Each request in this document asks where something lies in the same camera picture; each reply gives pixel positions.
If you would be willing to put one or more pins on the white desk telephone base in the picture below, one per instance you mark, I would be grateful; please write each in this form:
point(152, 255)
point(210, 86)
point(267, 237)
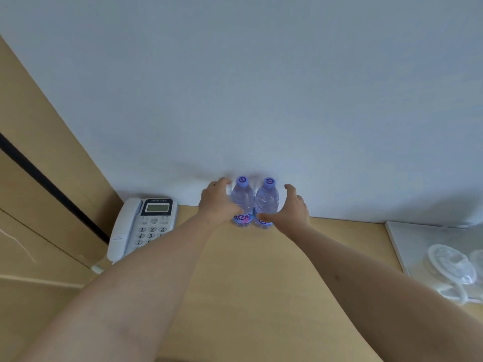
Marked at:
point(156, 218)

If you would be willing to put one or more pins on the clear water bottle purple cap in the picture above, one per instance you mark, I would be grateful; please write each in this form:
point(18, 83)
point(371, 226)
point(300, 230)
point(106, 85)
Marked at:
point(267, 199)
point(243, 196)

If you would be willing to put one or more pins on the white tray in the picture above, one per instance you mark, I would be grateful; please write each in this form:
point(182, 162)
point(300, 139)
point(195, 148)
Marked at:
point(411, 241)

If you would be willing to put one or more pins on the white telephone handset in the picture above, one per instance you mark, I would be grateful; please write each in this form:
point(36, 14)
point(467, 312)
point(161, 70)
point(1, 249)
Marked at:
point(122, 229)

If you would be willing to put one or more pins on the wooden panel with black strip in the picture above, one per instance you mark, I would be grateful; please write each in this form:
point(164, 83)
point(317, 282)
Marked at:
point(41, 177)

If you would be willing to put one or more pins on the person's left forearm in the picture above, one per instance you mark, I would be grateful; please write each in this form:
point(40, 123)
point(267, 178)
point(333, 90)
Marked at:
point(151, 282)

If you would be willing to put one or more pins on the person's right hand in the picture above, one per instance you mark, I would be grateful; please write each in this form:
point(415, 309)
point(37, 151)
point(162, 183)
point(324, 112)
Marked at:
point(294, 214)

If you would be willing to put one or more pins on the person's right thumb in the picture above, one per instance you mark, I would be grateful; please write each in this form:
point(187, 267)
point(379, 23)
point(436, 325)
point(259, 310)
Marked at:
point(268, 216)

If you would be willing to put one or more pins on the person's left thumb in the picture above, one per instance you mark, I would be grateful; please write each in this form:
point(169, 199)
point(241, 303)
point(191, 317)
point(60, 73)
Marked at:
point(236, 212)

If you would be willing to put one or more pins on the person's right forearm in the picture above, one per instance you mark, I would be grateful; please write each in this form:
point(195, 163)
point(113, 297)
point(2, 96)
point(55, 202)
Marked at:
point(362, 294)

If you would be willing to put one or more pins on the person's left hand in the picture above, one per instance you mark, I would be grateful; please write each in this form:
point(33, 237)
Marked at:
point(213, 201)

